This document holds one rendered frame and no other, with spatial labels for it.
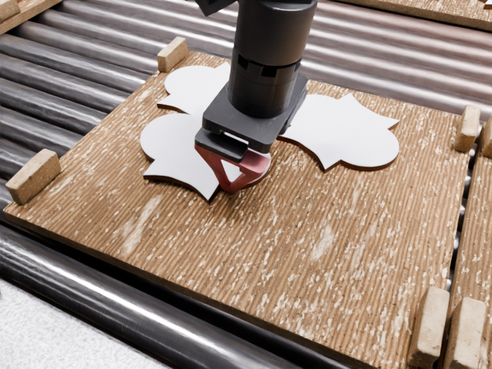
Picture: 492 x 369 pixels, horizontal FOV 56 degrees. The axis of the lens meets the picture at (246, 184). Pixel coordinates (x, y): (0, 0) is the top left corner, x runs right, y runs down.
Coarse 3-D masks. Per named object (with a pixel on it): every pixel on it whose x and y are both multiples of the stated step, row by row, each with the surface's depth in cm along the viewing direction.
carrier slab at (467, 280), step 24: (480, 144) 52; (480, 168) 49; (480, 192) 47; (480, 216) 45; (480, 240) 43; (456, 264) 42; (480, 264) 41; (456, 288) 39; (480, 288) 39; (480, 360) 35
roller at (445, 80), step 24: (96, 0) 84; (120, 0) 83; (192, 24) 78; (216, 24) 77; (312, 48) 71; (336, 48) 70; (384, 72) 68; (408, 72) 67; (432, 72) 66; (480, 96) 64
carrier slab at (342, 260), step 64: (192, 64) 64; (128, 128) 54; (448, 128) 54; (64, 192) 47; (128, 192) 47; (192, 192) 47; (256, 192) 47; (320, 192) 47; (384, 192) 47; (448, 192) 47; (128, 256) 41; (192, 256) 41; (256, 256) 41; (320, 256) 41; (384, 256) 41; (448, 256) 41; (256, 320) 37; (320, 320) 37; (384, 320) 37
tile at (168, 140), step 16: (144, 128) 51; (160, 128) 51; (176, 128) 52; (192, 128) 52; (144, 144) 50; (160, 144) 50; (176, 144) 50; (192, 144) 50; (160, 160) 48; (176, 160) 48; (192, 160) 48; (144, 176) 47; (160, 176) 47; (176, 176) 47; (192, 176) 47; (208, 176) 47; (208, 192) 46
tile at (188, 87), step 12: (180, 72) 61; (192, 72) 61; (204, 72) 61; (216, 72) 61; (228, 72) 61; (168, 84) 59; (180, 84) 59; (192, 84) 59; (204, 84) 59; (216, 84) 59; (168, 96) 57; (180, 96) 57; (192, 96) 57; (204, 96) 57; (168, 108) 57; (180, 108) 56; (192, 108) 56
